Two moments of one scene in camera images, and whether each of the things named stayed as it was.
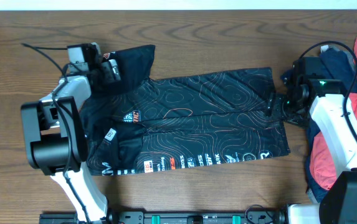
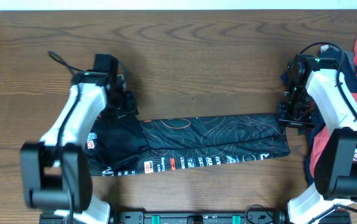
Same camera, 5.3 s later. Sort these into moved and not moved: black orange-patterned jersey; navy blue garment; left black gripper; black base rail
Moved: black orange-patterned jersey; left black gripper
Not moved: navy blue garment; black base rail
